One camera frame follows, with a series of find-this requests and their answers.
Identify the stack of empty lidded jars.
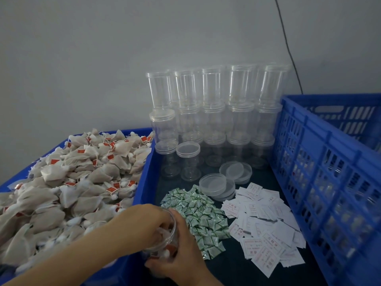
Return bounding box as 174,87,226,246
145,63,292,182

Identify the blue slotted crate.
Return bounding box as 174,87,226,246
269,93,381,286

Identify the blue plastic bin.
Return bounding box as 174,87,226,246
0,127,158,286

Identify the pile of beige tea bags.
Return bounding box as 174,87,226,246
0,129,155,273

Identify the person's right forearm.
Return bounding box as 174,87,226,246
186,269,224,286

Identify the pile of green sachets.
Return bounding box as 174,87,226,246
160,185,232,261

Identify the person's left forearm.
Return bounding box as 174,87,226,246
0,228,127,286

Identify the person's right hand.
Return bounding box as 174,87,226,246
145,209,209,286

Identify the clear plastic lid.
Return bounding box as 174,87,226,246
219,161,245,181
198,173,236,197
235,162,253,185
213,187,236,202

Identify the pile of white paper slips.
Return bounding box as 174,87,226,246
221,182,307,279

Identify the clear plastic jar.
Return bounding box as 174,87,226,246
142,208,181,263

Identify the black cable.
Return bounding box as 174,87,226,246
274,0,304,95

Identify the person's left hand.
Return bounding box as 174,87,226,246
108,204,177,257

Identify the crumpled beige tea bag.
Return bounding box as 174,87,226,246
155,232,177,261

